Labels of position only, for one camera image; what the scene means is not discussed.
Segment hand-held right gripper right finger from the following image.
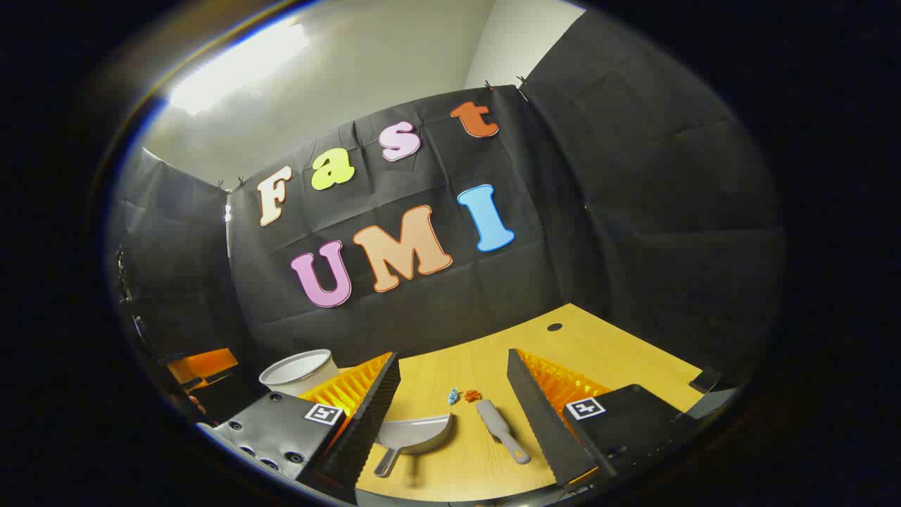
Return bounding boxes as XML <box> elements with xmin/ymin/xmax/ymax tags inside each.
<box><xmin>507</xmin><ymin>348</ymin><xmax>708</xmax><ymax>488</ymax></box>

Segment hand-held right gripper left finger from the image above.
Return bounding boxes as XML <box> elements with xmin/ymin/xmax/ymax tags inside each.
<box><xmin>197</xmin><ymin>351</ymin><xmax>402</xmax><ymax>504</ymax></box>

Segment small grey broom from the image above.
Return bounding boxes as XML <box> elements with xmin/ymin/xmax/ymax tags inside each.
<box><xmin>475</xmin><ymin>399</ymin><xmax>533</xmax><ymax>465</ymax></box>

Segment grey plastic dustpan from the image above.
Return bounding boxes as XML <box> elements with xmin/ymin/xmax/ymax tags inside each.
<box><xmin>373</xmin><ymin>413</ymin><xmax>453</xmax><ymax>479</ymax></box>

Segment white ribbed garbage bin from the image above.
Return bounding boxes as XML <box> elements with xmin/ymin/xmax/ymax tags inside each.
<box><xmin>258</xmin><ymin>349</ymin><xmax>343</xmax><ymax>396</ymax></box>

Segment wooden desktop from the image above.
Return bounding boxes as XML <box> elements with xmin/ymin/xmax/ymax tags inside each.
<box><xmin>338</xmin><ymin>303</ymin><xmax>705</xmax><ymax>502</ymax></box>

